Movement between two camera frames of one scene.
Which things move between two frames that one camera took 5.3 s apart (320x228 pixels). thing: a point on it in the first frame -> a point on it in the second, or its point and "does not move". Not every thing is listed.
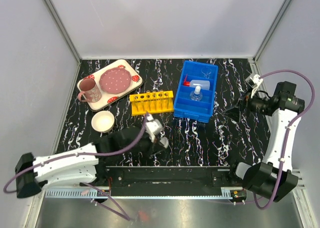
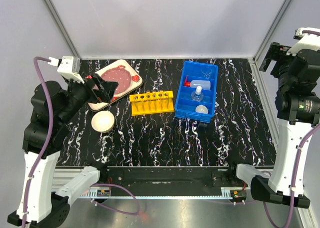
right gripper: (233, 113) -> (277, 52)
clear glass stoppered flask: (196, 94) does not move
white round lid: (164, 141) -> (201, 108)
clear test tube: (135, 97) does not move
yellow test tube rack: (156, 101) does not move
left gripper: (153, 148) -> (105, 91)
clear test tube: (167, 99) does not move
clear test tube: (161, 99) does not move
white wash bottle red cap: (204, 84) does not move
